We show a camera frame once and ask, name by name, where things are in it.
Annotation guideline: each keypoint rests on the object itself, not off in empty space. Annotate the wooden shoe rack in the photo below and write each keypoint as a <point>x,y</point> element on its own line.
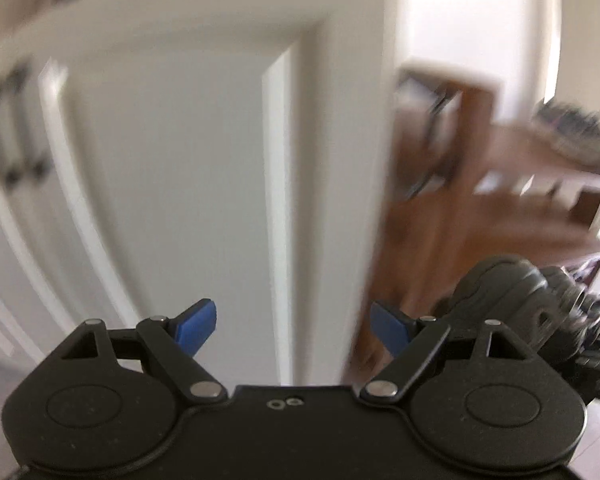
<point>505,210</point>

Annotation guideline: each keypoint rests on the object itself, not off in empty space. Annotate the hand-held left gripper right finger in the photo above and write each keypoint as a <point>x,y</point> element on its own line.
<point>387,327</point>

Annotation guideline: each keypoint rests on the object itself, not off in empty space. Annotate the white panelled cabinet door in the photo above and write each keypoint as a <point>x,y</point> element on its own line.
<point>180,185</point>

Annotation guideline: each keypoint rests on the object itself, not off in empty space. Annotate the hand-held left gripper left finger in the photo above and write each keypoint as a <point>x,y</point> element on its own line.
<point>197,325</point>

